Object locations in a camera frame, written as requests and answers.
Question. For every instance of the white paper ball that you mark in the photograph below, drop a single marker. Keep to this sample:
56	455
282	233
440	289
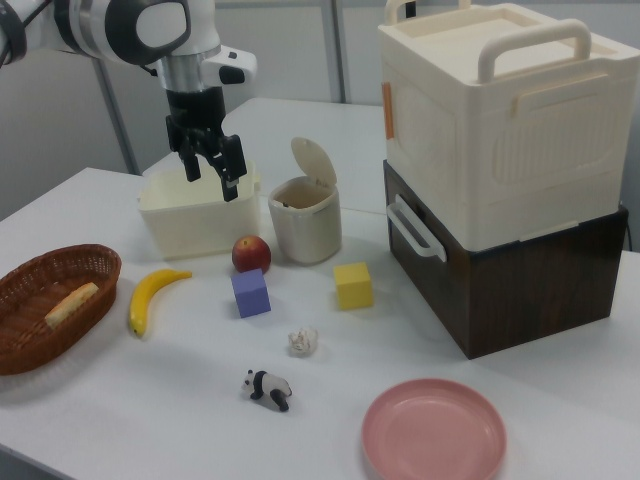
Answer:
302	342

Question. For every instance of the brown wicker basket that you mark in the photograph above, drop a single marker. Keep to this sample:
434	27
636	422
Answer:
90	260

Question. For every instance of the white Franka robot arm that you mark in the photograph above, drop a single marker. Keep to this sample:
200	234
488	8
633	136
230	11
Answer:
100	30

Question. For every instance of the red apple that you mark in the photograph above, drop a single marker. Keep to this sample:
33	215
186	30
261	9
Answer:
250	252

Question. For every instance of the yellow banana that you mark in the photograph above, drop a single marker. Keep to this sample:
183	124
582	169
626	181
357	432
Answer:
142	300

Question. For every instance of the purple cube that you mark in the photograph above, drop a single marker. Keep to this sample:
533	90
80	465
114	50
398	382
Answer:
250	297

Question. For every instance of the cream trash can with lid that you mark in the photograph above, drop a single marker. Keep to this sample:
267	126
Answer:
305	235

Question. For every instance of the panda toy figure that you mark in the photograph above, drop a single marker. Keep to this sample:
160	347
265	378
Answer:
267	385

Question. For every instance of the dark woodgrain drawer box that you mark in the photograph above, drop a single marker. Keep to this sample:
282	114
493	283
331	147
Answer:
525	300

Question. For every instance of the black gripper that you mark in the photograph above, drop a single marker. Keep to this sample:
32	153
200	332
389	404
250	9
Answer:
195	117

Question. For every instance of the white rectangular plastic bin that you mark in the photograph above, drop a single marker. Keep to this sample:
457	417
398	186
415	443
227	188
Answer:
200	230

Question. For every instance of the bread loaf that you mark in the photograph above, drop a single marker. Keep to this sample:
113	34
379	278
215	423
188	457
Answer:
70	306

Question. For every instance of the pink plate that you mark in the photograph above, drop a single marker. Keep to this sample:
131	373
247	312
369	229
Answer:
430	435

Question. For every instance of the yellow cube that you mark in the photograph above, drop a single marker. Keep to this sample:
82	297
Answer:
352	287

